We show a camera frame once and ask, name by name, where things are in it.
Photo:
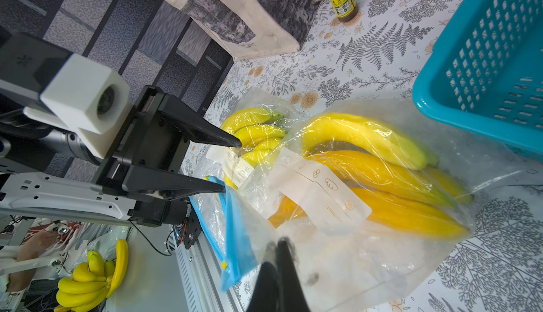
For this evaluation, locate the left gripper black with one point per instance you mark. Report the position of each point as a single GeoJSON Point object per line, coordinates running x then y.
{"type": "Point", "coordinates": [141, 170]}

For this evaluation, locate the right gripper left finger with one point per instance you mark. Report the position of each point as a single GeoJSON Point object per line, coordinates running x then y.
{"type": "Point", "coordinates": [265, 297]}

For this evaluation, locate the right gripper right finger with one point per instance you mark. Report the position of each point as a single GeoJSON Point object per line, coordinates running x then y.
{"type": "Point", "coordinates": [291, 296]}

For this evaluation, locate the clear zip-top bag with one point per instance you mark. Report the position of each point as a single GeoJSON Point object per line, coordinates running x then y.
{"type": "Point", "coordinates": [372, 264]}
{"type": "Point", "coordinates": [223, 216]}

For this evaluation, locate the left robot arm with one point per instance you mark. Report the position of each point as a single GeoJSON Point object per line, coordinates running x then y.
{"type": "Point", "coordinates": [74, 147]}

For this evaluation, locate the background banana bunch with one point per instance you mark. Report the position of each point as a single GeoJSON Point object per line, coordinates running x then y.
{"type": "Point", "coordinates": [93, 281]}

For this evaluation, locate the beige canvas tote bag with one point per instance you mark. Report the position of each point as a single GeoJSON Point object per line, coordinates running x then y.
{"type": "Point", "coordinates": [251, 29]}

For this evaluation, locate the teal plastic basket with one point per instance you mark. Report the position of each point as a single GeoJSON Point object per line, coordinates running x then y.
{"type": "Point", "coordinates": [485, 73]}

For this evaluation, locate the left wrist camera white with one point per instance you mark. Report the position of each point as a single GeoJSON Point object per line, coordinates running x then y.
{"type": "Point", "coordinates": [88, 99]}

